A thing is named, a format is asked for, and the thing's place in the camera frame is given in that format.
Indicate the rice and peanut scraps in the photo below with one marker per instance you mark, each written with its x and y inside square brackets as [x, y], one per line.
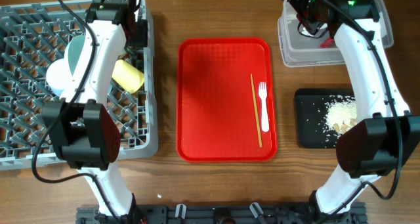
[341, 113]

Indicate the yellow plastic cup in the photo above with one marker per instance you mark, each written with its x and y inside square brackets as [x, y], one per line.
[127, 76]

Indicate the light blue plate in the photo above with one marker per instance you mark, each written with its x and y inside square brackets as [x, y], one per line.
[73, 52]

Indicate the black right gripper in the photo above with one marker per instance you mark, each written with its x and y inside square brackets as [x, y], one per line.
[294, 0]

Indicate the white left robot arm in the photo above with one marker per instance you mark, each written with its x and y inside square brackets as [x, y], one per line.
[81, 130]

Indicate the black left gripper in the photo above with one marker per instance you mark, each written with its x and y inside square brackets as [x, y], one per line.
[142, 40]

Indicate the black plastic tray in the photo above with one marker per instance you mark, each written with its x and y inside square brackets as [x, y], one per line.
[311, 108]

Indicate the wooden chopstick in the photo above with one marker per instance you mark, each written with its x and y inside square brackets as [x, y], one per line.
[256, 111]

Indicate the red plastic tray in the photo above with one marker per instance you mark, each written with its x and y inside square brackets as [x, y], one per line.
[215, 113]

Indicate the light blue bowl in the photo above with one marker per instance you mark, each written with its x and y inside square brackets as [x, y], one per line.
[58, 76]

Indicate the red snack wrapper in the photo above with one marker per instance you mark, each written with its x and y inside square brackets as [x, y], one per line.
[327, 43]

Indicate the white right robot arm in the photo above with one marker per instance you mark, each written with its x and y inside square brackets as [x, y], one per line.
[386, 132]

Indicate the clear plastic bin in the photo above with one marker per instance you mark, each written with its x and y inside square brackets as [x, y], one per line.
[297, 49]

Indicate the white plastic fork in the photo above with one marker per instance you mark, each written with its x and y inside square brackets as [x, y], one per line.
[264, 111]

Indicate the grey dishwasher rack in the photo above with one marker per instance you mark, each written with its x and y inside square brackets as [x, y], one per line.
[32, 37]

